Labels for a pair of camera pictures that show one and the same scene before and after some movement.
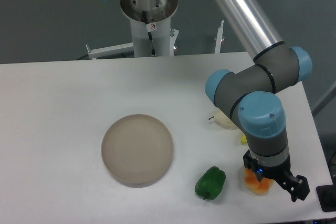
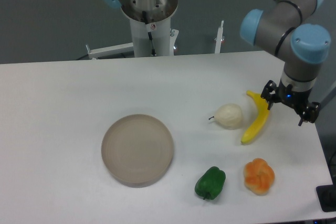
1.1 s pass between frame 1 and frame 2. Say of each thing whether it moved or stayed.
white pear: stayed
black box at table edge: stayed
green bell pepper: stayed
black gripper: moved
